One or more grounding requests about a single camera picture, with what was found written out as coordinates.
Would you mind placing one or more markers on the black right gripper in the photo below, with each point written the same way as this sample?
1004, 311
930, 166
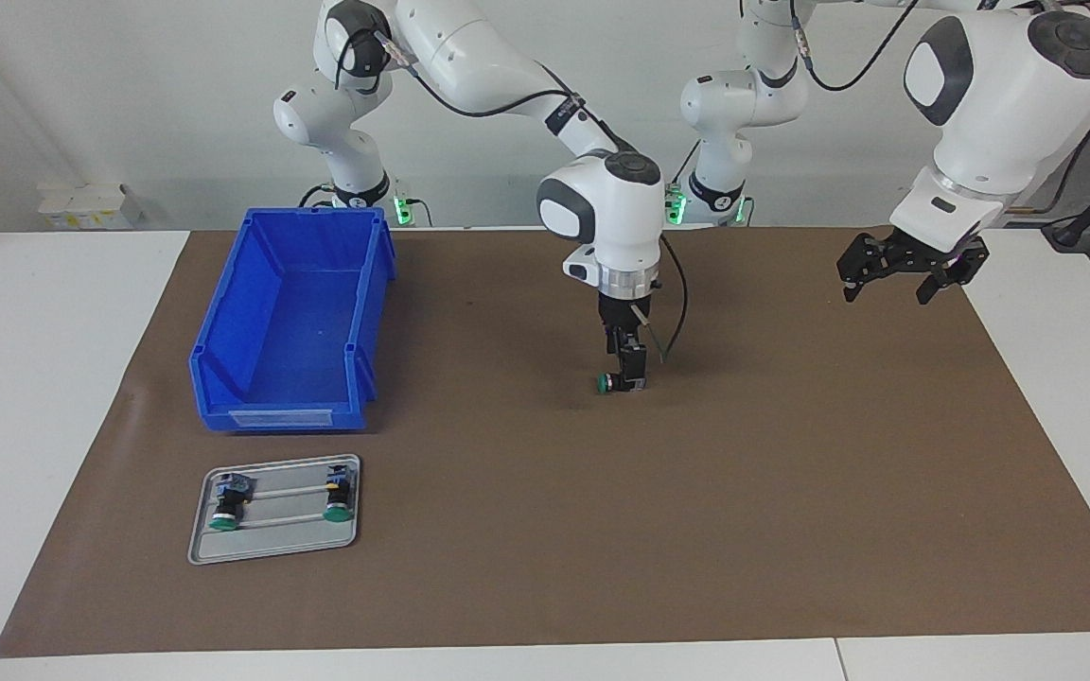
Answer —
625, 310

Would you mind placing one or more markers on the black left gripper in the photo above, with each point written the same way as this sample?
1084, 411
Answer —
938, 255

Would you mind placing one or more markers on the green capped push button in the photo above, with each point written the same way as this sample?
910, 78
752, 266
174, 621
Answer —
606, 383

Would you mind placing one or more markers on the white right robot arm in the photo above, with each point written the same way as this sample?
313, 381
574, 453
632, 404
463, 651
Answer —
469, 47

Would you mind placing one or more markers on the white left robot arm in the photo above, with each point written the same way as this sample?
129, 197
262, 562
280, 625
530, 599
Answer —
1009, 85

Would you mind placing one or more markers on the green push button yellow band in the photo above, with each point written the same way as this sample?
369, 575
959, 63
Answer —
339, 492

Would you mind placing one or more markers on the green push button blue body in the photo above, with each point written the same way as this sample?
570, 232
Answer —
229, 499

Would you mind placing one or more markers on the green lit base plug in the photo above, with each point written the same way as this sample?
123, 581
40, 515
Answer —
676, 206
403, 208

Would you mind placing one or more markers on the brown table mat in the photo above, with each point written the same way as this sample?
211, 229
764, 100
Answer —
602, 520

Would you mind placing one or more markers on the blue plastic storage bin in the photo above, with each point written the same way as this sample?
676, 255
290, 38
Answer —
304, 322

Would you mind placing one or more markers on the grey metal tray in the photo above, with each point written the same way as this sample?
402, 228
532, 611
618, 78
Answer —
271, 544

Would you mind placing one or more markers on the white cardboard box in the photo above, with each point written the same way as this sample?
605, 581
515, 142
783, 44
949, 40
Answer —
86, 203

